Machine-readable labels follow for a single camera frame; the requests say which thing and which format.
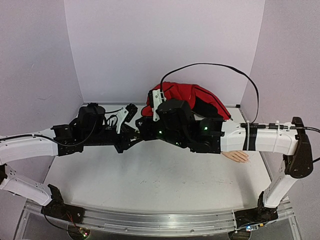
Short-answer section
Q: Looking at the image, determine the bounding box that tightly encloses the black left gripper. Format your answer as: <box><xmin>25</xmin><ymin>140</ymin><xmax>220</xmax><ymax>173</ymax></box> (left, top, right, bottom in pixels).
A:
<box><xmin>84</xmin><ymin>123</ymin><xmax>144</xmax><ymax>154</ymax></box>

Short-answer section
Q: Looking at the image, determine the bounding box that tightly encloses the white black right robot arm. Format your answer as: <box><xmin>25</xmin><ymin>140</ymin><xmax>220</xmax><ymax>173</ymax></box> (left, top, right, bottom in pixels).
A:
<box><xmin>135</xmin><ymin>117</ymin><xmax>314</xmax><ymax>209</ymax></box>

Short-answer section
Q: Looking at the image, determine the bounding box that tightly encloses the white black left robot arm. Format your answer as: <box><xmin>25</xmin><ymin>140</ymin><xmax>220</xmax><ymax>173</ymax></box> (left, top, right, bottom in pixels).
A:
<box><xmin>0</xmin><ymin>123</ymin><xmax>143</xmax><ymax>219</ymax></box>

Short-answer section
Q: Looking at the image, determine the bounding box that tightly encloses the mannequin hand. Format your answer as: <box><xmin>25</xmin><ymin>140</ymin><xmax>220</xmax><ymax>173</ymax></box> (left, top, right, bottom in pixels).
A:
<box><xmin>221</xmin><ymin>150</ymin><xmax>250</xmax><ymax>163</ymax></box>

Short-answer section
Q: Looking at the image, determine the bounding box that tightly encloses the red black sports jacket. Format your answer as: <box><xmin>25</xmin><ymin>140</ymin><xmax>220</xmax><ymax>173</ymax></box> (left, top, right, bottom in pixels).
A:
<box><xmin>140</xmin><ymin>81</ymin><xmax>235</xmax><ymax>122</ymax></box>

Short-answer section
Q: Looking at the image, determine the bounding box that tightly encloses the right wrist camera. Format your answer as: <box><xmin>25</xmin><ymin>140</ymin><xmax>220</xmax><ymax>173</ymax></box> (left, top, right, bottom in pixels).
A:
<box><xmin>148</xmin><ymin>89</ymin><xmax>196</xmax><ymax>131</ymax></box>

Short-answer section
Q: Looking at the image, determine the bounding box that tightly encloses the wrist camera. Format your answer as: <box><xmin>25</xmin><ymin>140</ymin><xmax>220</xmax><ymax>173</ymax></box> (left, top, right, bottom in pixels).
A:
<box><xmin>148</xmin><ymin>89</ymin><xmax>196</xmax><ymax>131</ymax></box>
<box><xmin>74</xmin><ymin>102</ymin><xmax>139</xmax><ymax>133</ymax></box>

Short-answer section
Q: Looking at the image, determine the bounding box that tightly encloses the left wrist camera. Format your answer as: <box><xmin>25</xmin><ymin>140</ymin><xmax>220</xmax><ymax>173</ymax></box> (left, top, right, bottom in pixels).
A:
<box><xmin>74</xmin><ymin>102</ymin><xmax>139</xmax><ymax>133</ymax></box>

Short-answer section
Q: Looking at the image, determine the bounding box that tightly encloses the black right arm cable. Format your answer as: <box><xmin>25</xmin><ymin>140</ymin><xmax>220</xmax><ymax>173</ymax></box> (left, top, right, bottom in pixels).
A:
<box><xmin>159</xmin><ymin>62</ymin><xmax>320</xmax><ymax>163</ymax></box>

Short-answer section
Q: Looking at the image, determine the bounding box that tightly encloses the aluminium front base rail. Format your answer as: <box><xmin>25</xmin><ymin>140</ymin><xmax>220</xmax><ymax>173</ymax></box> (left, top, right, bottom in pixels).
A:
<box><xmin>22</xmin><ymin>199</ymin><xmax>298</xmax><ymax>240</ymax></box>

